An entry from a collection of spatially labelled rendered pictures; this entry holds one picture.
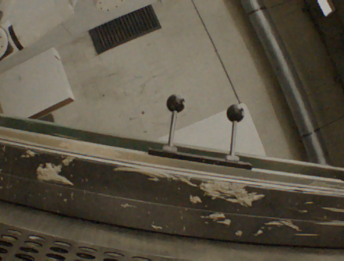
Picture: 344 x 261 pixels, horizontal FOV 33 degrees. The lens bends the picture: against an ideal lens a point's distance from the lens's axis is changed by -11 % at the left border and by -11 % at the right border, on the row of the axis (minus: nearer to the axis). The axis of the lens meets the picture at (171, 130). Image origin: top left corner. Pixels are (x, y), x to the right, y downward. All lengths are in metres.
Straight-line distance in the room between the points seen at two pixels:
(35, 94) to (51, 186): 5.35
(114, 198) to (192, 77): 8.49
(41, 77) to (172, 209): 5.38
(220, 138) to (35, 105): 2.07
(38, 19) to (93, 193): 0.60
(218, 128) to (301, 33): 5.00
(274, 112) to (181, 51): 1.61
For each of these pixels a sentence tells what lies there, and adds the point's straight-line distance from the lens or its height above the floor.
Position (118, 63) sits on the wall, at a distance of 9.22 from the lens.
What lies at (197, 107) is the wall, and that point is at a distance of 9.13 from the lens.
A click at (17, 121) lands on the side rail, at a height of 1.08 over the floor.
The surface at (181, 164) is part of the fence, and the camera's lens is 1.20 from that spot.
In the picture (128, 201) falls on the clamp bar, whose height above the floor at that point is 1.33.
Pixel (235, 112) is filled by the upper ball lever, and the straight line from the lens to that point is 1.26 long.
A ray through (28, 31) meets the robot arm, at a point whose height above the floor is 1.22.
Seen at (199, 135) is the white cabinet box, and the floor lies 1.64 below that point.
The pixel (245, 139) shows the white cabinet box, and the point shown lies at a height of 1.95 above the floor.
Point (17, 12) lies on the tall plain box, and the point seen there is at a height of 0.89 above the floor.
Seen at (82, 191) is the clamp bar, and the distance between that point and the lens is 0.70.
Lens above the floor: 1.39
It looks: 1 degrees up
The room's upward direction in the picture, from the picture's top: 67 degrees clockwise
